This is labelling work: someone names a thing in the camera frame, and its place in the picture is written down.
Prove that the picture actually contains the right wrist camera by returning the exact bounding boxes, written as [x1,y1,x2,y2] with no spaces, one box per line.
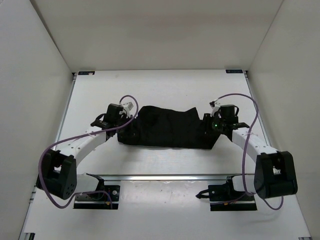
[209,99,221,117]

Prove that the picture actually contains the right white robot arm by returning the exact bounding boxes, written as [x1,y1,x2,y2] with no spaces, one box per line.
[204,102,298,200]

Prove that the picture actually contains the blue label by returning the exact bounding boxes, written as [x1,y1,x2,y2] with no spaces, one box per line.
[77,71,95,76]
[225,69,243,74]

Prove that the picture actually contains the right blue label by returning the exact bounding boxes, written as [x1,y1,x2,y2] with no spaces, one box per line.
[225,69,243,74]

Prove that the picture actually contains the left blue label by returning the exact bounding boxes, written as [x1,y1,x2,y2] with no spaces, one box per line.
[77,71,95,76]

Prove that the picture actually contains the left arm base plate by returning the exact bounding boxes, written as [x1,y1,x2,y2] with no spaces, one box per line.
[73,181,121,210]

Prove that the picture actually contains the black skirt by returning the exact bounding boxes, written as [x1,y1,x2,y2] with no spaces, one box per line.
[117,105,220,150]

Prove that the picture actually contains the aluminium rail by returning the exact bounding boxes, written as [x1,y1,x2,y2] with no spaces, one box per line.
[100,174,228,182]

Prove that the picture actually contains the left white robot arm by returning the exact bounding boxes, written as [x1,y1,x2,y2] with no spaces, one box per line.
[41,102,134,200]

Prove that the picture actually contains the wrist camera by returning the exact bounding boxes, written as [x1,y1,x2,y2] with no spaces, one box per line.
[120,102,134,118]
[209,99,221,117]

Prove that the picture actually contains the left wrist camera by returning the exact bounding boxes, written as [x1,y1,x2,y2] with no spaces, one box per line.
[120,102,134,118]

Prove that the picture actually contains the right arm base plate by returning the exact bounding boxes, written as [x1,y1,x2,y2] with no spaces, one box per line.
[195,180,258,212]

